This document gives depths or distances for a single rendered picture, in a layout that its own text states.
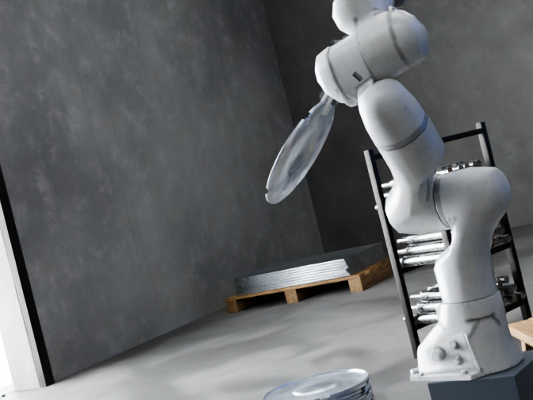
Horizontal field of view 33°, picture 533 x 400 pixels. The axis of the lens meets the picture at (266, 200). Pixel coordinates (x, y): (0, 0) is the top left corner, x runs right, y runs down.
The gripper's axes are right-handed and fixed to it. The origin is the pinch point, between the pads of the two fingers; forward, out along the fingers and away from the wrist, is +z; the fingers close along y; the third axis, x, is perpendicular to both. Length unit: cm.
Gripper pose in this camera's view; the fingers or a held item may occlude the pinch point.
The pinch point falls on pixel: (327, 101)
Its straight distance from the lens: 220.4
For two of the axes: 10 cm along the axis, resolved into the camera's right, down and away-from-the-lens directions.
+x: -3.7, 1.1, -9.2
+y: -8.1, -5.3, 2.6
